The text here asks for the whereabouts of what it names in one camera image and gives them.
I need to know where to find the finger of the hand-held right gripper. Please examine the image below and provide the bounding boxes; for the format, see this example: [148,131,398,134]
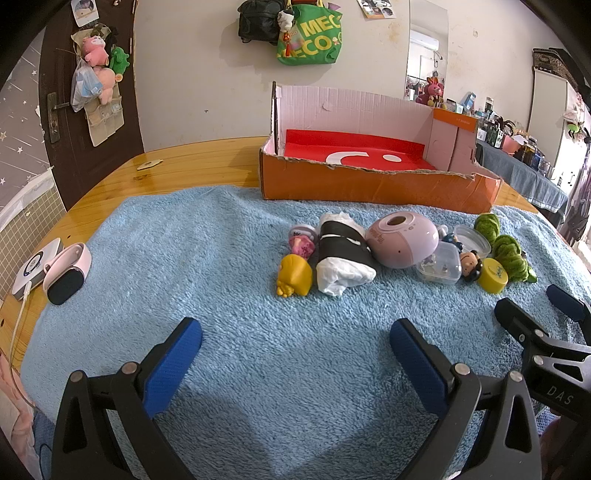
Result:
[546,284,591,328]
[495,298,591,357]

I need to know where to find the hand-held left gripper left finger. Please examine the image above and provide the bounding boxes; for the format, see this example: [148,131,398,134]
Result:
[51,318,204,480]

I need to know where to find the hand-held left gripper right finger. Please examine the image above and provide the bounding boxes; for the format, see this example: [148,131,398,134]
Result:
[389,318,541,480]

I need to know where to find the yellow cap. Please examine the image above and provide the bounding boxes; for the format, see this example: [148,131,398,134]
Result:
[478,258,509,295]

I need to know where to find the black-haired figurine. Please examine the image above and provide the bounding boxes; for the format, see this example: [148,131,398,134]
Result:
[459,250,483,278]

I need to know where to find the clear round container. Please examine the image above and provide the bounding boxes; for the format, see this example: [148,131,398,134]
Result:
[453,224,491,259]

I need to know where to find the clear plastic capsule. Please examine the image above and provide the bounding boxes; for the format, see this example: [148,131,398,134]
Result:
[417,242,462,284]

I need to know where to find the pink round speaker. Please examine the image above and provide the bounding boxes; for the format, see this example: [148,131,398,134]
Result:
[367,210,439,269]

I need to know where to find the yellow foot toy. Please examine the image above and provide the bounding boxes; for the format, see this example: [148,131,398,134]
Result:
[276,255,314,297]

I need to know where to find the pink figurine capsule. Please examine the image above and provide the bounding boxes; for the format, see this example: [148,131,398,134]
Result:
[287,224,319,257]

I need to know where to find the orange cardboard box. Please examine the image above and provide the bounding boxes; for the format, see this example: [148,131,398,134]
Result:
[259,82,504,214]

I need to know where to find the person's right hand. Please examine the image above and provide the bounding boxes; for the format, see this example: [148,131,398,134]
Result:
[539,415,573,480]

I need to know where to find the fluffy blue blanket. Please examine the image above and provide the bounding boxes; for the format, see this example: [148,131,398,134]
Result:
[21,185,591,480]

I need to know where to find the side table with blue cloth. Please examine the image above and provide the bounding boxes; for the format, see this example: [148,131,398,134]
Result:
[475,138,570,227]

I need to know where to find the pink and black device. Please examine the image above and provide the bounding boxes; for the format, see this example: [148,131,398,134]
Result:
[43,243,92,306]

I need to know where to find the pink cloth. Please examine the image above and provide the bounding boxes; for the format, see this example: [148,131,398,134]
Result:
[0,355,38,467]

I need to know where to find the white power bank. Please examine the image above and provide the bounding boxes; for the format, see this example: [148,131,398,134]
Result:
[11,237,64,301]

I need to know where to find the row of bottles and boxes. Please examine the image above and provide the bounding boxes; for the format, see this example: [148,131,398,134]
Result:
[445,92,557,178]

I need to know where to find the white tall panel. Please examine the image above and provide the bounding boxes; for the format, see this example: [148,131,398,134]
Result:
[527,48,583,154]

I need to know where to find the dark brown door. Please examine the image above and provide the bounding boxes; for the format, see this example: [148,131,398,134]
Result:
[39,0,146,210]

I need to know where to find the pink rabbit plush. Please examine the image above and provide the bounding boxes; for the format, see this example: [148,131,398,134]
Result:
[416,76,447,110]

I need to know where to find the red paper sheet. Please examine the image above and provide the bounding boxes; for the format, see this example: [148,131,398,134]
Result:
[283,129,437,174]

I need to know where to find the clear plastic bag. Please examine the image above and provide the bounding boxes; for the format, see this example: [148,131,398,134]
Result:
[70,60,103,113]

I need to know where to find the green frog plush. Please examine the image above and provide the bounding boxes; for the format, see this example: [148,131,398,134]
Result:
[108,46,130,77]

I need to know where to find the pink pig plush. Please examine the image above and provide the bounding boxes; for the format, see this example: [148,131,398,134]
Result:
[82,36,110,68]

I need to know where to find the green tote bag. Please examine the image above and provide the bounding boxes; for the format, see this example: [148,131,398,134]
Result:
[276,2,343,66]

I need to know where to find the black bag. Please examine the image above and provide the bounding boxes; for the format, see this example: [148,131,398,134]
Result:
[238,0,289,45]

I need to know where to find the white cat charm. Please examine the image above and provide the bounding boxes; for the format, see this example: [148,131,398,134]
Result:
[277,7,301,52]

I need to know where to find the photo card on door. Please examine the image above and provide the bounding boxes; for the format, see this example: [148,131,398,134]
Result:
[71,0,100,27]

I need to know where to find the white cable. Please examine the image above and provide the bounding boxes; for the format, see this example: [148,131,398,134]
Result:
[8,281,37,409]

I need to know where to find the metal door handle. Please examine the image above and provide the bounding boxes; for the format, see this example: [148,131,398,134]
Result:
[46,92,61,144]

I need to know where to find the wall mirror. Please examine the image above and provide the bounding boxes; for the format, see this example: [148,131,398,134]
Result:
[405,0,450,100]

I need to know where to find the wall photos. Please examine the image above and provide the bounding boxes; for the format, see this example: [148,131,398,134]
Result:
[358,0,397,20]

